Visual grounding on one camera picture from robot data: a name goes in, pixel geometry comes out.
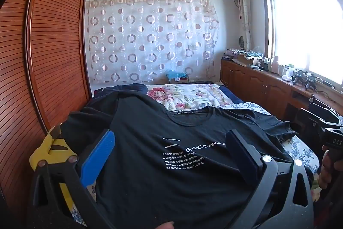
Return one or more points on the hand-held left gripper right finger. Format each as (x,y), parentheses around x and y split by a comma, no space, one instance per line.
(241,156)

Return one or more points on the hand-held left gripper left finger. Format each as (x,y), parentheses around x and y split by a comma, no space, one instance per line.
(99,156)

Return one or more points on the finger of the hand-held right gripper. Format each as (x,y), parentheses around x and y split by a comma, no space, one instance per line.
(327,108)
(313,119)

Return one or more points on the black printed t-shirt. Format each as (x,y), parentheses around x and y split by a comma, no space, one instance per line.
(160,178)

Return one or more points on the person's right hand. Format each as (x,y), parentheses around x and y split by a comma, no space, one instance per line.
(325,175)

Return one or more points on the person's left hand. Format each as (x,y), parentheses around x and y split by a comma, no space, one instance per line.
(166,225)

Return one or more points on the black hand-held device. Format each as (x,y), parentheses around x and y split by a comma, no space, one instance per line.
(298,77)
(310,82)

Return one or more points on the blue floral bed sheet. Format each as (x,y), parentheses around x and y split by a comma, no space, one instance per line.
(302,154)

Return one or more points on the yellow garment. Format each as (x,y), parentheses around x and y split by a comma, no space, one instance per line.
(48,148)

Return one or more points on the dark blue bed cover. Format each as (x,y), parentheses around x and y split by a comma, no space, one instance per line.
(241,99)

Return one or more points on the pink bottle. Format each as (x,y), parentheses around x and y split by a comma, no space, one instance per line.
(275,65)

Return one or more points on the wooden low cabinet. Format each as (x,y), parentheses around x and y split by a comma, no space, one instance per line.
(257,84)

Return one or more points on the navy folded garment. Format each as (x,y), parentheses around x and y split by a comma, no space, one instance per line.
(126,88)

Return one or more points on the pink floral quilt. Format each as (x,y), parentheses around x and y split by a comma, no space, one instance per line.
(187,97)

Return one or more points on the wooden framed window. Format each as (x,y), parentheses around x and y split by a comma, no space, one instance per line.
(300,30)

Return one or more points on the dark flat object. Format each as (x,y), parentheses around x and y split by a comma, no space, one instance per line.
(201,81)

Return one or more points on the pile of papers and boxes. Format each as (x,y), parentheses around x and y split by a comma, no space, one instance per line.
(242,57)

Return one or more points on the small cardboard box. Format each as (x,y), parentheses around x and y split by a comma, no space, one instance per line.
(181,81)

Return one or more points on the small white fan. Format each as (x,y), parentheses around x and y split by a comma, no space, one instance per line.
(242,42)

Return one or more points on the sheer circle-pattern curtain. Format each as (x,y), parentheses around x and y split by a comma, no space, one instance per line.
(150,38)

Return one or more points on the white tied window curtain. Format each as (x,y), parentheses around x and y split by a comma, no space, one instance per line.
(244,9)

